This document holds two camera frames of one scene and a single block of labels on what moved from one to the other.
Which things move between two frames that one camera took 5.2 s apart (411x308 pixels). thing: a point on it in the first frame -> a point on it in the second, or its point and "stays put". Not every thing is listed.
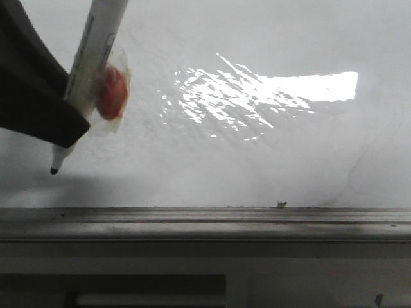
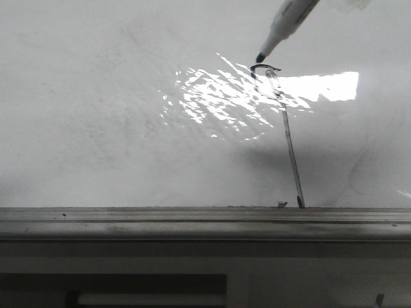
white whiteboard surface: x=236 y=104 stays put
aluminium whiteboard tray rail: x=205 y=224 stays put
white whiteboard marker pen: x=102 y=25 -> x=289 y=15
